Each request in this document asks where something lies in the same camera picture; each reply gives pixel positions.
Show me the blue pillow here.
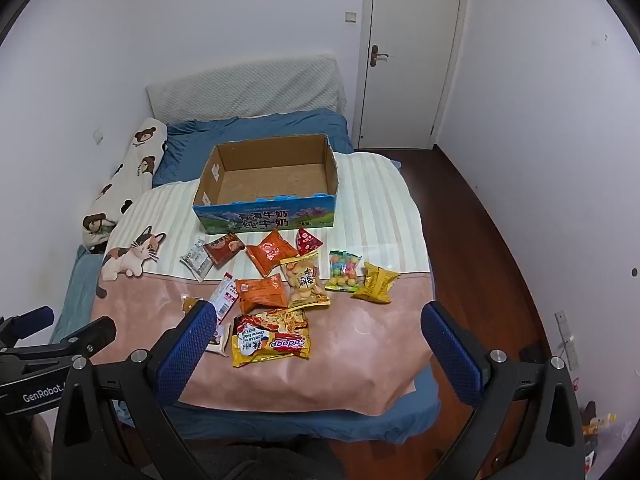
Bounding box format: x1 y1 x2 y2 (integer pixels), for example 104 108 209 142
152 109 355 188

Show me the clear yellow biscuit bag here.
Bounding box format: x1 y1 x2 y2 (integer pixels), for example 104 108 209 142
280 251 332 309

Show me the orange snack packet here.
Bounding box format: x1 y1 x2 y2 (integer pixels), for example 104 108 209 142
245 229 299 277
234 274 289 314

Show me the white wall power strip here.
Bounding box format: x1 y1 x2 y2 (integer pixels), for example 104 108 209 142
555 310 581 371

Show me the red white snack packet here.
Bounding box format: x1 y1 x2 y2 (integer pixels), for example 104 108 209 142
209 272 238 321

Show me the colourful candy ball bag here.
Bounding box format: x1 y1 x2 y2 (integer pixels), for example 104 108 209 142
325 249 362 293

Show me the colourful toy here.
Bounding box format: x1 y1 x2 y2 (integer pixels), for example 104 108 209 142
580 400 618 461

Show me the small white brown snack packet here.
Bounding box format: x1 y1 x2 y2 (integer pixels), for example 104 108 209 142
206 322 231 357

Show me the red triangular snack packet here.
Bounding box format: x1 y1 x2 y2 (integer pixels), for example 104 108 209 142
296 228 323 256

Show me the white door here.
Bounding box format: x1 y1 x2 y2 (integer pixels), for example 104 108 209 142
357 0 471 151

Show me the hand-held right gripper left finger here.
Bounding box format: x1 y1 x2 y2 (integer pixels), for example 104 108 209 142
52 300 231 480

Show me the grey white headboard cushion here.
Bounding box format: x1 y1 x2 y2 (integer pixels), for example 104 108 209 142
146 54 346 120

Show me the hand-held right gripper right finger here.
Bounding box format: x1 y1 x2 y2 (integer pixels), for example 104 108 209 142
420 301 586 480

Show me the yellow foil snack packet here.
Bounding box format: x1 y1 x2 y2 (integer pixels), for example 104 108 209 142
351 261 402 305

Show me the cardboard box blue print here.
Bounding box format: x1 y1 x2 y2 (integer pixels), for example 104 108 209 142
192 133 339 236

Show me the grey white snack packet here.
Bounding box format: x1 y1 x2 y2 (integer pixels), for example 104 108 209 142
180 237 215 282

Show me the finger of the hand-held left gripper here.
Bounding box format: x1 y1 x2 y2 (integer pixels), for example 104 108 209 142
0 316 117 376
0 306 55 346

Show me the yellow red instant noodle packet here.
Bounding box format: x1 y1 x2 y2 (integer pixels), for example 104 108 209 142
231 307 312 368

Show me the white bear print pillow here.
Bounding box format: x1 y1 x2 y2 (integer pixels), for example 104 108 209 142
82 117 168 253

